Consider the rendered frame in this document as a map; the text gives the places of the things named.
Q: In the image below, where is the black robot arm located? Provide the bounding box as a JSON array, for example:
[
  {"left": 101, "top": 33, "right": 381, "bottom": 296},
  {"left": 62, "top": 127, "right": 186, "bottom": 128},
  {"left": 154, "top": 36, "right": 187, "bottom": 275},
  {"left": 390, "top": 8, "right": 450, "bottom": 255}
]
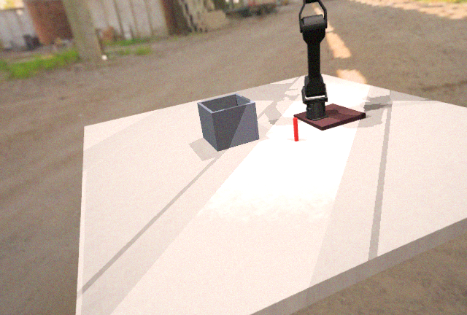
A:
[{"left": 299, "top": 0, "right": 328, "bottom": 121}]

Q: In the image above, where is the red peg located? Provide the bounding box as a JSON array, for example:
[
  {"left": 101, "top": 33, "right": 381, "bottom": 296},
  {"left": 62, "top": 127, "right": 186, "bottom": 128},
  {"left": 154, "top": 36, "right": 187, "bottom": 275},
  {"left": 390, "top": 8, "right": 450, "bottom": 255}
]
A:
[{"left": 293, "top": 117, "right": 298, "bottom": 141}]

